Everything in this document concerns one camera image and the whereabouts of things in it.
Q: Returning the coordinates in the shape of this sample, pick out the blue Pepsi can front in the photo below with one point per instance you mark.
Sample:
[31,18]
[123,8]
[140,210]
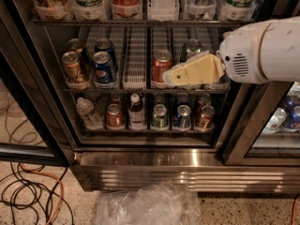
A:
[104,67]

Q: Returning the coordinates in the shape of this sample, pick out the stainless steel fridge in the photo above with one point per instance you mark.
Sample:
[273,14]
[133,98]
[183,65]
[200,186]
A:
[235,156]

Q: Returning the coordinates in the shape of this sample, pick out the blue Pepsi can rear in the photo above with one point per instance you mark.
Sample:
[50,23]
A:
[103,44]

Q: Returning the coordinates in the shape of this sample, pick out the blue can bottom front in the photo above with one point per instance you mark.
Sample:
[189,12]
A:
[182,117]

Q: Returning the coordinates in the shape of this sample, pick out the white can right compartment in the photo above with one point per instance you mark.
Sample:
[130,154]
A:
[275,121]

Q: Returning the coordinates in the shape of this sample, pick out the clear water bottle bottom shelf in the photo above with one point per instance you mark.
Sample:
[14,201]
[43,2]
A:
[88,113]

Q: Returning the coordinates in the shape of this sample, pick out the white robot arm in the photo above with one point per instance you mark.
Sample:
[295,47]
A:
[284,65]

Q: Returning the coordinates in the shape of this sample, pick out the gold can front left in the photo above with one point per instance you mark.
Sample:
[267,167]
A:
[74,68]

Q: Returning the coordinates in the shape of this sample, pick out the green can bottom front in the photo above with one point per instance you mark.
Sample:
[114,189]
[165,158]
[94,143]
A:
[159,116]

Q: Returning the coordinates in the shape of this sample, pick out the red soda can middle shelf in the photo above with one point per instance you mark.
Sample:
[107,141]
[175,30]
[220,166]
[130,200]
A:
[162,61]

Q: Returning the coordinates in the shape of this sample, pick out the orange can bottom front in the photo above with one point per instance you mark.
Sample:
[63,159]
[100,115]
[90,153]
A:
[205,117]

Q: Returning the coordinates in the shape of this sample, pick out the brown juice bottle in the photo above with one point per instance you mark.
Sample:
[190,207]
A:
[136,113]

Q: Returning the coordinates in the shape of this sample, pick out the blue pepsi can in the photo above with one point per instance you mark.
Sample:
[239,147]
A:
[103,44]
[104,67]

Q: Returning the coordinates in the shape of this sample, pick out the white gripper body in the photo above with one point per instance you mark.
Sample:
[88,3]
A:
[241,54]

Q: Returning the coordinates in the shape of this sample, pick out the gold can rear left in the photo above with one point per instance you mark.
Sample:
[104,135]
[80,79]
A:
[76,45]

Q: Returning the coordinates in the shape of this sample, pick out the blue can right compartment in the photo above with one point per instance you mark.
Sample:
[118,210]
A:
[291,106]

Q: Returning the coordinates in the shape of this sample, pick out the gold can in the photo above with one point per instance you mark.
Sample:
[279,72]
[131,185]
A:
[74,68]
[76,45]

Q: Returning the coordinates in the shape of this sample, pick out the clear plastic bin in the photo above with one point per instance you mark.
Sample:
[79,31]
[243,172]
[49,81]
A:
[160,204]

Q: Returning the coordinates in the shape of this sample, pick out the open glass fridge door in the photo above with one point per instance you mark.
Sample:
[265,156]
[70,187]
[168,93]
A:
[24,82]

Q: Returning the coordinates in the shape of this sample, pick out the copper can bottom front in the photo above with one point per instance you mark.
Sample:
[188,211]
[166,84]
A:
[115,118]

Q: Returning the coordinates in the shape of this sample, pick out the green soda can rear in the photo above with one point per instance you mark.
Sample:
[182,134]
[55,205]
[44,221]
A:
[190,48]

